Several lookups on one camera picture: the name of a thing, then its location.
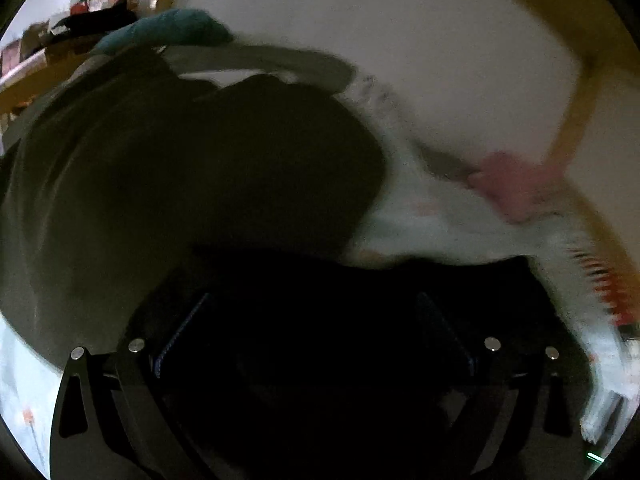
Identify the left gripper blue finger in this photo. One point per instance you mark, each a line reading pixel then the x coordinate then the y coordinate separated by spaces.
pixel 172 338

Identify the black zip jacket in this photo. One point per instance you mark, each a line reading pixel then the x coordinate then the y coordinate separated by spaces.
pixel 352 333

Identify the dark grey blanket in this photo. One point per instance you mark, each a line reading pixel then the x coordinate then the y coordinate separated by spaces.
pixel 101 193

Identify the light blue daisy duvet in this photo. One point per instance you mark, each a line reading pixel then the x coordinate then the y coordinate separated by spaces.
pixel 94 417

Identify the teal pillow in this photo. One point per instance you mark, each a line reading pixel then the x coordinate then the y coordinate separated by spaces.
pixel 174 27

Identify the pink plush toy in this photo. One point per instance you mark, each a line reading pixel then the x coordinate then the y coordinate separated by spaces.
pixel 517 189

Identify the striped red white pillow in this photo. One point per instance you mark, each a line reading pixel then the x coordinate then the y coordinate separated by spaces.
pixel 606 282

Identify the wooden bunk bed frame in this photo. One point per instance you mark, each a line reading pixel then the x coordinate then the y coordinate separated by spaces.
pixel 551 79

